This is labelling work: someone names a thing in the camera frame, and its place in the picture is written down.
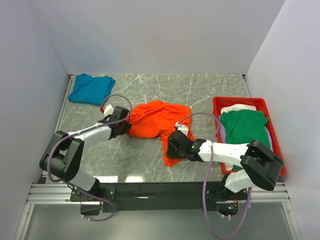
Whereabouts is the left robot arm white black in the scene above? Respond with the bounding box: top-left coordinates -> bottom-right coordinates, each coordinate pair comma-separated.
39,104 -> 131,201

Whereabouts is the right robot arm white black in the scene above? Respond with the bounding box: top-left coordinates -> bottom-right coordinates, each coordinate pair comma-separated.
166,130 -> 284,200

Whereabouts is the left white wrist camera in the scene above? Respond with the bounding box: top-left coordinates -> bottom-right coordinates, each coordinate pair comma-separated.
100,104 -> 115,117

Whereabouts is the lavender t shirt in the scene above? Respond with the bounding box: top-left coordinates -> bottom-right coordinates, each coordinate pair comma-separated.
220,123 -> 227,144

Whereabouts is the green t shirt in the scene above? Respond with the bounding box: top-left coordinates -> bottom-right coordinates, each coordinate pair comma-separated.
220,109 -> 271,148

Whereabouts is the red plastic bin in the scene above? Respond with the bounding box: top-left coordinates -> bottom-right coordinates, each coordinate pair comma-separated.
212,96 -> 287,177

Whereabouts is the black base beam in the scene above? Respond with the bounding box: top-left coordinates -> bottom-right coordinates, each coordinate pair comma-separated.
69,181 -> 241,216

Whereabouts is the orange t shirt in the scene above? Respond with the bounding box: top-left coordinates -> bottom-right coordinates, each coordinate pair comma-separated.
126,100 -> 195,167

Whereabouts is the white t shirt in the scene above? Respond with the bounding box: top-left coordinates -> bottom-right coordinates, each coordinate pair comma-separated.
220,103 -> 257,115

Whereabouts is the aluminium frame rail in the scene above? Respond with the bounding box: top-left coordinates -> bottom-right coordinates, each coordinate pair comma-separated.
13,74 -> 76,240

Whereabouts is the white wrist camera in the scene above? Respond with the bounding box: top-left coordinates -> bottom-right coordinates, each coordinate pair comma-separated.
174,122 -> 189,136
100,104 -> 115,117

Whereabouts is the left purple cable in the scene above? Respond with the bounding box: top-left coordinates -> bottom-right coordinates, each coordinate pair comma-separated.
46,93 -> 133,222

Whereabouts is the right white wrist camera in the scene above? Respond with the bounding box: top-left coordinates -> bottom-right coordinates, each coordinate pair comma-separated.
174,122 -> 189,136

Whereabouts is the folded blue t shirt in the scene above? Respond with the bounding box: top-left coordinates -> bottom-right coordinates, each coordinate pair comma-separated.
68,73 -> 116,106

